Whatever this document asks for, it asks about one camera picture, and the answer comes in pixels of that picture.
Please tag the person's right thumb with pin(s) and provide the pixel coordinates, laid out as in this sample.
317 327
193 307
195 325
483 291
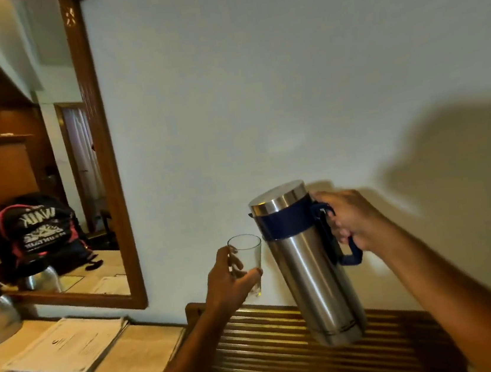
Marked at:
321 196

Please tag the steel flask with blue band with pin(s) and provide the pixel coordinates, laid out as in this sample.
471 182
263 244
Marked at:
309 269

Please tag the white paper booklet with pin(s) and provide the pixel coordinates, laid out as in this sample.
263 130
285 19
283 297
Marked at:
64 348

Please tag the clear drinking glass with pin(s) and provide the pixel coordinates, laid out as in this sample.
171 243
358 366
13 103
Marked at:
248 250

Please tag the person's right forearm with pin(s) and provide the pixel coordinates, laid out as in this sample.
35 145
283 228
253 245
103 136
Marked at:
456 300

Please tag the person's left thumb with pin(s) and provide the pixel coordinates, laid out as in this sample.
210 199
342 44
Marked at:
250 276

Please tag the person's left forearm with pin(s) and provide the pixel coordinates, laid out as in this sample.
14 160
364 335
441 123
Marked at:
191 360

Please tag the wooden slatted luggage rack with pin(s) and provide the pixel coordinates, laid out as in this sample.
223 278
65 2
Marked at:
292 347

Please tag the wooden framed wall mirror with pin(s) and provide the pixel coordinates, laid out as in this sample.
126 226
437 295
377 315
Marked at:
104 165

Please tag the person's left hand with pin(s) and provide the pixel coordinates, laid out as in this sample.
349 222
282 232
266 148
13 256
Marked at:
222 287

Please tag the person's right hand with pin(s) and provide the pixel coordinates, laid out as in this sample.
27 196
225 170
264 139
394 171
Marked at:
356 219

